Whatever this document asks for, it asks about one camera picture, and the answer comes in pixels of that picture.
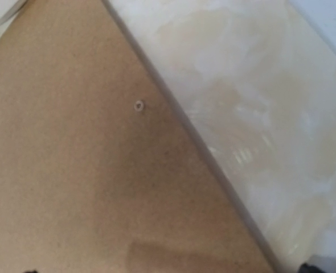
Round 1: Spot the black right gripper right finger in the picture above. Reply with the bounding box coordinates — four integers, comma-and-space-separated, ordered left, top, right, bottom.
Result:
298, 263, 325, 273

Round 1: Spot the brown frame backing board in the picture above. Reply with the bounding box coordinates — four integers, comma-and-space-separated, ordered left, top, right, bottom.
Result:
0, 1, 271, 272

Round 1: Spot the round swirl pattern plate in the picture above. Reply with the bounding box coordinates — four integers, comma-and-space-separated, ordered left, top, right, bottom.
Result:
0, 0, 27, 25

